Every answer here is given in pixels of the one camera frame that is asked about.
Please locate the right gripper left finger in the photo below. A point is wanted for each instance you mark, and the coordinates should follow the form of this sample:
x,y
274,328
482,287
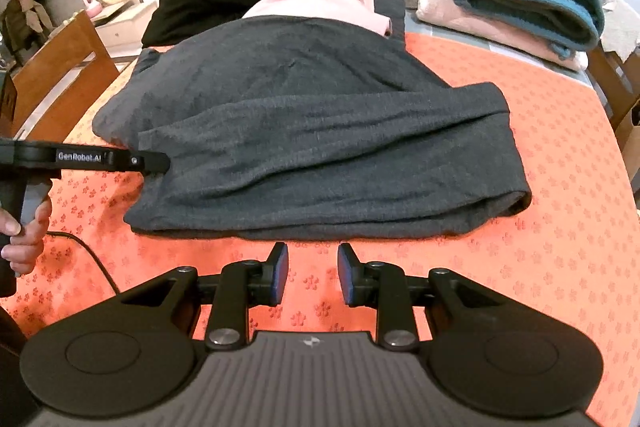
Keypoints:
x,y
178,296

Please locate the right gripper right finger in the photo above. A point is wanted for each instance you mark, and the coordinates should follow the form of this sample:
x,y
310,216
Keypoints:
x,y
393,294

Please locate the person's left hand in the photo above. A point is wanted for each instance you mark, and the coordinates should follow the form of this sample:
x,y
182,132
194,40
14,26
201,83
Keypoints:
x,y
25,241

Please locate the wooden chair left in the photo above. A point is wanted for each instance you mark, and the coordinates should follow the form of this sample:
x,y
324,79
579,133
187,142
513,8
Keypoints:
x,y
75,45

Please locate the dark grey hood garment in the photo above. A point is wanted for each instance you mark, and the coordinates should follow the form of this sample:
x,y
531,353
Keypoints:
x,y
395,10

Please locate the beige folded garment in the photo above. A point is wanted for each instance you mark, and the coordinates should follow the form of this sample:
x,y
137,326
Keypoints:
x,y
445,13

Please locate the pink garment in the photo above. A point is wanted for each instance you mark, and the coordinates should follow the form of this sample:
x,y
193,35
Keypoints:
x,y
359,13

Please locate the brown paper bag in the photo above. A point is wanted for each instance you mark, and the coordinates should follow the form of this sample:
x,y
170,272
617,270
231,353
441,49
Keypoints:
x,y
619,81

